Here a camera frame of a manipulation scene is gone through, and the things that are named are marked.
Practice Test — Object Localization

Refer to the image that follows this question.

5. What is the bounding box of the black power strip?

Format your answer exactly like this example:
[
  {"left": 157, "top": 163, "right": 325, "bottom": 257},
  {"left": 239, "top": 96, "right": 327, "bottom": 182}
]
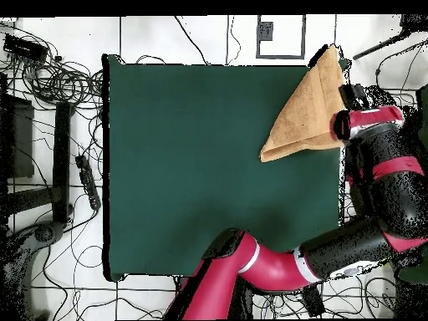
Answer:
[
  {"left": 74, "top": 153, "right": 102, "bottom": 211},
  {"left": 302, "top": 283, "right": 326, "bottom": 318}
]

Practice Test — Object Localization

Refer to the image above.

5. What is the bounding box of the orange terry towel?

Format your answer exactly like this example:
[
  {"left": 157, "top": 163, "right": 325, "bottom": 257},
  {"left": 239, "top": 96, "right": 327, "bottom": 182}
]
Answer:
[{"left": 259, "top": 44, "right": 349, "bottom": 164}]

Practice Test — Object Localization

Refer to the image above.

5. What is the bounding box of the black metal stand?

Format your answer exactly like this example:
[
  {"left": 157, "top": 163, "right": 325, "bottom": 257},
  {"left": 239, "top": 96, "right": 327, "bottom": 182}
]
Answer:
[{"left": 0, "top": 101, "right": 74, "bottom": 225}]

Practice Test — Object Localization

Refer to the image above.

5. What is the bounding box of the black adapter box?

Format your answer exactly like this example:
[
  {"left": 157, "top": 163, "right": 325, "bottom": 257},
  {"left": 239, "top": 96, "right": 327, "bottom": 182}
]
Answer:
[{"left": 2, "top": 33, "right": 49, "bottom": 64}]

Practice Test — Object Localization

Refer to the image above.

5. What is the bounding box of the black cable tangle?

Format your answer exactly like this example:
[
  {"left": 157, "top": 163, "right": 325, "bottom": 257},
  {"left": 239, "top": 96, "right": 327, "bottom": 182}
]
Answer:
[{"left": 0, "top": 19, "right": 104, "bottom": 111}]

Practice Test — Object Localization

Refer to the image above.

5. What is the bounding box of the black tripod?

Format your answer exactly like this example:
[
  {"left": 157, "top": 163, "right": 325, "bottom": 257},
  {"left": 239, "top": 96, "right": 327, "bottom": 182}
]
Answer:
[{"left": 351, "top": 13, "right": 428, "bottom": 60}]

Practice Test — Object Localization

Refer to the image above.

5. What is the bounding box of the dark green table cloth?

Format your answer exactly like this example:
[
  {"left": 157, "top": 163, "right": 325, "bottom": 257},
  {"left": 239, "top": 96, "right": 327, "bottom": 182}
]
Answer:
[{"left": 101, "top": 53, "right": 352, "bottom": 282}]

